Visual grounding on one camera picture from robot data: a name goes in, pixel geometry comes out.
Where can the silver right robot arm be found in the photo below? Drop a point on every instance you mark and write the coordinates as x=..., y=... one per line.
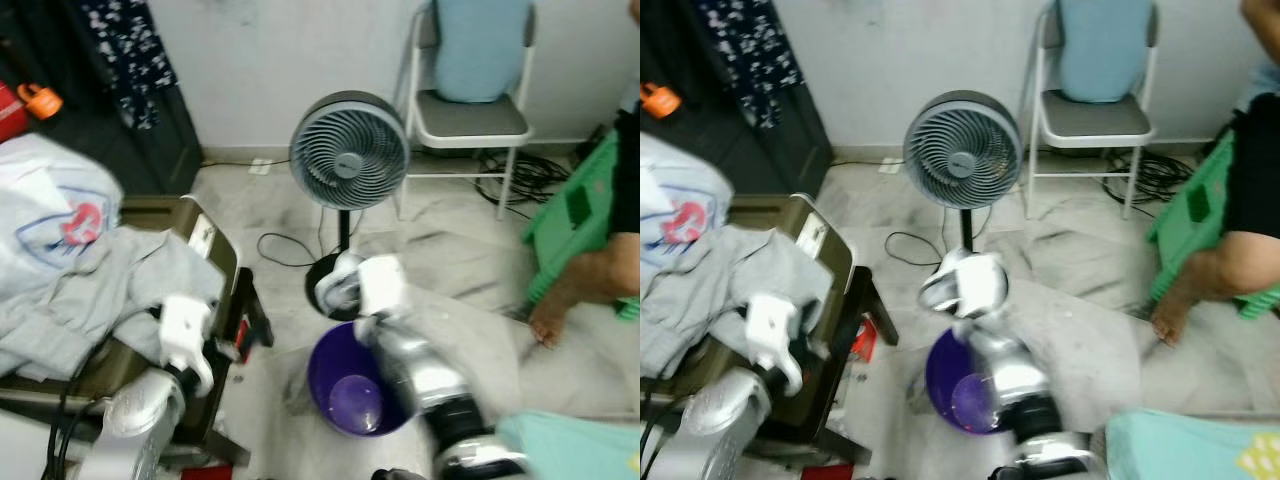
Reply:
x=1010, y=370
x=415, y=365

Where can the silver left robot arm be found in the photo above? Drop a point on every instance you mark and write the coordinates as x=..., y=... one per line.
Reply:
x=140, y=410
x=730, y=405

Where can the person's bare leg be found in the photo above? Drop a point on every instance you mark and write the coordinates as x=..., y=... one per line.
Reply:
x=590, y=280
x=1230, y=270

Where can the white printed t-shirt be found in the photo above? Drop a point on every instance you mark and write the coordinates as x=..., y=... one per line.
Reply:
x=50, y=190
x=675, y=180

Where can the green plastic stool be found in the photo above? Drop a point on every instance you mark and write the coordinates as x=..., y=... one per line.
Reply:
x=1170, y=240
x=555, y=240

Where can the grey shirt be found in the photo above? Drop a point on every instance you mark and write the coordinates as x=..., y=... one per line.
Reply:
x=720, y=290
x=100, y=290

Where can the orange padlock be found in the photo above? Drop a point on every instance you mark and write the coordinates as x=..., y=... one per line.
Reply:
x=42, y=103
x=660, y=102

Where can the black wardrobe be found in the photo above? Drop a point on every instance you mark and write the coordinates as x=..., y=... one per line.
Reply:
x=170, y=150
x=800, y=150

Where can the white folding chair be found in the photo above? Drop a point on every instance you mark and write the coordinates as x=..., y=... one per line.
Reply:
x=470, y=118
x=1090, y=118

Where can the dark floral garment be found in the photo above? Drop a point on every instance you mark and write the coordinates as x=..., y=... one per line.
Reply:
x=750, y=50
x=130, y=50

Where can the red box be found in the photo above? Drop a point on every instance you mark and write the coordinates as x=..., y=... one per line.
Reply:
x=242, y=340
x=864, y=342

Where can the light blue cushion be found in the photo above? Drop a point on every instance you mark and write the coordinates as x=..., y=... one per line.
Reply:
x=1105, y=50
x=482, y=50

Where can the black low table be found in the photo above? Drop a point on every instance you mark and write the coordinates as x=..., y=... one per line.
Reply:
x=255, y=310
x=878, y=310

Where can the grey standing fan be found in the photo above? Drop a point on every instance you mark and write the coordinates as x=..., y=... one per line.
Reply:
x=350, y=150
x=962, y=150

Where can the purple plastic bucket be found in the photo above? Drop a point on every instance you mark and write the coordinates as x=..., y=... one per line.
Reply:
x=340, y=385
x=955, y=385

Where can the person's black shorts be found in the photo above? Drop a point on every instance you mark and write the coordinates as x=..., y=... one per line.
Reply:
x=1255, y=170

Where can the red bag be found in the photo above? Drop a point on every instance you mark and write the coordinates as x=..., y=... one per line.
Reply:
x=10, y=115

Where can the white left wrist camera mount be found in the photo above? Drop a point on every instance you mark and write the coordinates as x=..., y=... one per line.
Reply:
x=770, y=335
x=185, y=335

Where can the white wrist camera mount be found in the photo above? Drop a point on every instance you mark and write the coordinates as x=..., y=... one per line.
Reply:
x=185, y=335
x=770, y=335
x=985, y=285
x=385, y=285

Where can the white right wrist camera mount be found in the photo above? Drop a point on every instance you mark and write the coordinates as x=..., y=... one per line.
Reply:
x=985, y=285
x=385, y=285

